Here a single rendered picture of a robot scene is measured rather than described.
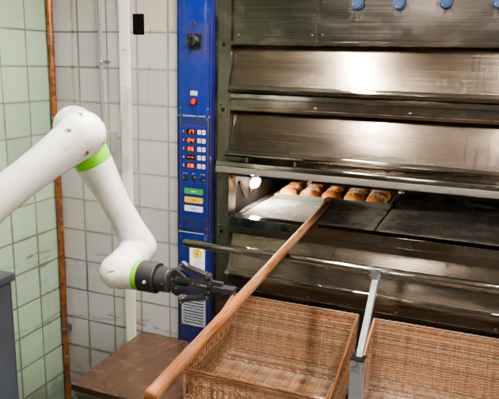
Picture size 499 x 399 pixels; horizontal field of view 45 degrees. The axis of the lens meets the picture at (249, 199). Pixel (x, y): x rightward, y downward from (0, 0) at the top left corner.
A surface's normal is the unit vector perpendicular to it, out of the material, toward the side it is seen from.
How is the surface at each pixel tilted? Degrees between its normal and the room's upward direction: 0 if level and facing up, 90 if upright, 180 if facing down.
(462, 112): 90
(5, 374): 90
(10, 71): 90
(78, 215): 90
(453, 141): 70
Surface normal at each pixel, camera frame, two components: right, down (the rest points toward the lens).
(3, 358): 0.93, 0.10
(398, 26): -0.38, 0.20
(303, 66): -0.35, -0.14
